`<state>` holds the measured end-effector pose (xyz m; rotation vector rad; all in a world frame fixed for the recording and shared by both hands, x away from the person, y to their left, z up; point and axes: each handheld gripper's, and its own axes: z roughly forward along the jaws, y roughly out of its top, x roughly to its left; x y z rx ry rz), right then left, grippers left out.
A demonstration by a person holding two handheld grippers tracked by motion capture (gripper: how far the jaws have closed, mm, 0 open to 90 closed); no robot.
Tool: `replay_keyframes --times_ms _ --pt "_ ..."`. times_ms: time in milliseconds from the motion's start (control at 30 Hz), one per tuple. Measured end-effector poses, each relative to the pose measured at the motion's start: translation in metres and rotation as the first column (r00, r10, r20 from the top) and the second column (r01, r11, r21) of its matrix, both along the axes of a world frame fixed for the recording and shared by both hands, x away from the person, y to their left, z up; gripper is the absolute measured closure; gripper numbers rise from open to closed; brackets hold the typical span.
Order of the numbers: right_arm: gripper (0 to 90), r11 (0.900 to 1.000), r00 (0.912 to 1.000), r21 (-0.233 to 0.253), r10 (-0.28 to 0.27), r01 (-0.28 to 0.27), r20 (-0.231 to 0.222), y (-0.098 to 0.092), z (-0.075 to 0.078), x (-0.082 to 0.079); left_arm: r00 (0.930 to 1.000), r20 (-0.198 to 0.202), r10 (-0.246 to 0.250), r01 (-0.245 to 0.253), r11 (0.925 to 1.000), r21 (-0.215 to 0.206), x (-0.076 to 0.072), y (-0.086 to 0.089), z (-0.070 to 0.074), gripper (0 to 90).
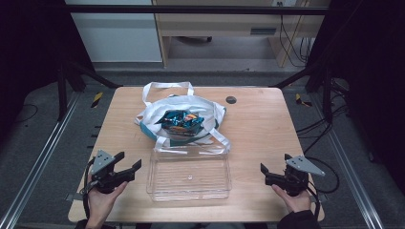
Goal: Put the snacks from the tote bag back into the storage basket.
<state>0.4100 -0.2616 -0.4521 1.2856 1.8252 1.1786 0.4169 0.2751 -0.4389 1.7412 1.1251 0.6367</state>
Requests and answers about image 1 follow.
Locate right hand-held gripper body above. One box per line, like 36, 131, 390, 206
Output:
265, 155, 327, 197

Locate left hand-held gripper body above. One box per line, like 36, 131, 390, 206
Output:
90, 149, 129, 195

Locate clear plastic tray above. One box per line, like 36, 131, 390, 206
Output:
145, 144, 233, 202

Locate blue snack packet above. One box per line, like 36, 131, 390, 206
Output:
155, 109, 205, 128
161, 123, 204, 138

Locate white tote bag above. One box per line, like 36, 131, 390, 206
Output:
134, 81, 232, 155

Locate person's right hand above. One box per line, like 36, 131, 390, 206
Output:
270, 184, 313, 214

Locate person's left hand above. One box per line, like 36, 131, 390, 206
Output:
86, 180, 129, 228

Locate white cabinet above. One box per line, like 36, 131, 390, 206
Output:
64, 0, 163, 64

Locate dark curtain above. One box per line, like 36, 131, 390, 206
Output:
0, 0, 96, 142
306, 0, 405, 195

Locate light wooden desk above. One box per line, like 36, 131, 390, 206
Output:
152, 0, 330, 69

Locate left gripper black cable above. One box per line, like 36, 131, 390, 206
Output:
81, 157, 97, 221

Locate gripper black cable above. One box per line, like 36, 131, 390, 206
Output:
304, 156, 341, 221
81, 157, 97, 221

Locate black floor cables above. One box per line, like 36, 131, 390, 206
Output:
295, 104, 350, 155

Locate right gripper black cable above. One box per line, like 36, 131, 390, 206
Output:
304, 156, 341, 221

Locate aluminium floor rail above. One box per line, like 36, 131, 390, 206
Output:
309, 91, 387, 229
0, 91, 82, 229

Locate yellow-handled tool right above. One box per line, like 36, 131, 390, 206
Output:
294, 93, 313, 108

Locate yellow-handled tool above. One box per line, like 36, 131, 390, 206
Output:
294, 93, 313, 108
90, 92, 105, 109

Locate yellow-handled tool left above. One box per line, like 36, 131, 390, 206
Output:
90, 92, 105, 109

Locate black metal frame stand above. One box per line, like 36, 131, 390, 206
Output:
269, 62, 334, 124
56, 61, 124, 122

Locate thin black floor cable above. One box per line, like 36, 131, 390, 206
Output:
14, 103, 39, 124

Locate black hanging desk cables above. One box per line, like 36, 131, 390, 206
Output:
278, 2, 315, 69

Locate black horizontal frame bar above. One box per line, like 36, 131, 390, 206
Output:
62, 4, 330, 16

